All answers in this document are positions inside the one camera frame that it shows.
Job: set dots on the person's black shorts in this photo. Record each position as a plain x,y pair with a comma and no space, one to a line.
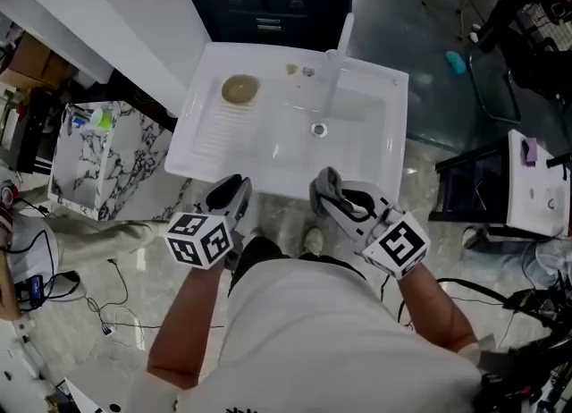
263,252

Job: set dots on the green plastic cup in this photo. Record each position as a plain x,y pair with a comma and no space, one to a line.
102,120

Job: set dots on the small grey sink plug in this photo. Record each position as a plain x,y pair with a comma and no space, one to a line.
308,72

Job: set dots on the black metal stand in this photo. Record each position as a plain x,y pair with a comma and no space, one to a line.
469,187

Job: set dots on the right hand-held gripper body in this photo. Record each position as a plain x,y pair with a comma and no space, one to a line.
395,243

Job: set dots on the white faucet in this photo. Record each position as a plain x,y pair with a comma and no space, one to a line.
336,67

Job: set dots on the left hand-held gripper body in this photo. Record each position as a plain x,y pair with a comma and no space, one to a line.
199,241

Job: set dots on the teal object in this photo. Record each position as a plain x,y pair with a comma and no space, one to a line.
456,61

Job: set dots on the small yellow sponge piece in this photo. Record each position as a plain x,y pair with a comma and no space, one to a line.
291,69

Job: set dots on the marble pattern stand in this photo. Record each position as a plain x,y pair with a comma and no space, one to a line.
120,165

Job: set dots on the black chair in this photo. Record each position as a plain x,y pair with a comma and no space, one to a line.
514,67

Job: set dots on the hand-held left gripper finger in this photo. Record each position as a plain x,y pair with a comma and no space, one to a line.
246,192

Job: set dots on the white plastic sink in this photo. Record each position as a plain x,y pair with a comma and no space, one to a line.
250,147

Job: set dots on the person's beige shoe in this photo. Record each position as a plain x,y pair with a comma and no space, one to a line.
313,240

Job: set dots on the black electronic device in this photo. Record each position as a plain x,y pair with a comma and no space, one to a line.
32,290

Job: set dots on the person's white shirt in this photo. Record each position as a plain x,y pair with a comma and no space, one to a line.
322,348

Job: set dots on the white counter block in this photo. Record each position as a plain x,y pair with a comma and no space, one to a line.
103,4

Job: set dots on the cardboard box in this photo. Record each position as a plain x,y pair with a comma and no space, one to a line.
33,60

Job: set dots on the red tape roll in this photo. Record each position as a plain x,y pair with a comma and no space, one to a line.
6,191

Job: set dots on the person's left forearm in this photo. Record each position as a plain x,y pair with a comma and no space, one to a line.
192,317

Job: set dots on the person's right forearm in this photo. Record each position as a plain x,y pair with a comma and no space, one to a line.
435,308

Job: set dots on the metal sink drain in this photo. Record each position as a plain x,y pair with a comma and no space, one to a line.
319,129

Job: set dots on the olive bowl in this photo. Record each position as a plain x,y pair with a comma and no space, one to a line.
240,89

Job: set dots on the grey cloth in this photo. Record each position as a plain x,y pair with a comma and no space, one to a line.
328,183

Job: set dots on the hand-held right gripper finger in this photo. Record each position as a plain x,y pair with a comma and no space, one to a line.
330,204

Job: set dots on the purple sponge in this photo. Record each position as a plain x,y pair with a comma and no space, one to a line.
530,151

